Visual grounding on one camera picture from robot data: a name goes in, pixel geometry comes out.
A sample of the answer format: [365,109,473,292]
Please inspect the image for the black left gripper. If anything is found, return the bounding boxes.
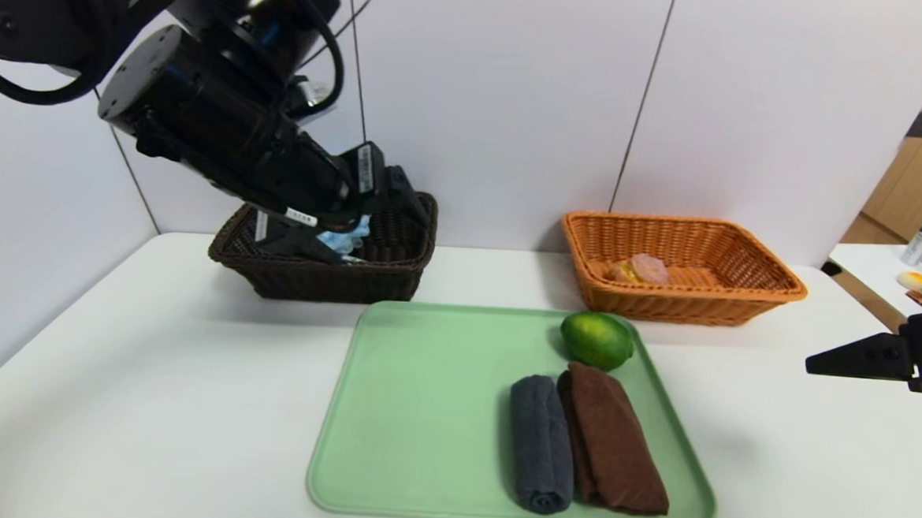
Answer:
[269,124,434,233]

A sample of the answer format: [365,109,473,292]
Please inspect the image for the light blue bath loofah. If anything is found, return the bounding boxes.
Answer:
[315,212,374,260]

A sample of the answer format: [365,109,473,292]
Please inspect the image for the pink round bread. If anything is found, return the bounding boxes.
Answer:
[606,251,672,287]

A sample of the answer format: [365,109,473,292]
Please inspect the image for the grey towel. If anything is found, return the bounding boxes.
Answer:
[504,374,580,516]

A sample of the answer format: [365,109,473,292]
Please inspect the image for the dark brown wicker basket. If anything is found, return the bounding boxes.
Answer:
[206,181,440,308]

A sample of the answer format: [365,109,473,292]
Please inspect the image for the orange wicker basket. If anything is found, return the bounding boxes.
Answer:
[556,210,811,331]

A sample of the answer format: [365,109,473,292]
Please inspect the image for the white side table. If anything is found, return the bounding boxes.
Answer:
[822,240,922,343]

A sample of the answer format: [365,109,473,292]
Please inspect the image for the light wooden cabinet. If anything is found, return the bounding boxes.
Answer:
[837,3,922,248]

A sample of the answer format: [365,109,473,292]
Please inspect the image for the light green plastic tray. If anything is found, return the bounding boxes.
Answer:
[305,297,727,518]

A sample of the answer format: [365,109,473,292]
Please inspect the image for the green lime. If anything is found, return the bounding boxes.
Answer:
[557,310,638,373]

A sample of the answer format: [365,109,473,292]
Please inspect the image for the brown rolled towel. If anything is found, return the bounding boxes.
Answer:
[549,360,677,516]

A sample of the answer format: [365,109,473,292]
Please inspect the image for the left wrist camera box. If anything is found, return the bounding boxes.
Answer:
[291,76,337,121]

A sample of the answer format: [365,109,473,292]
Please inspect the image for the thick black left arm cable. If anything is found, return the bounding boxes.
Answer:
[0,0,351,123]

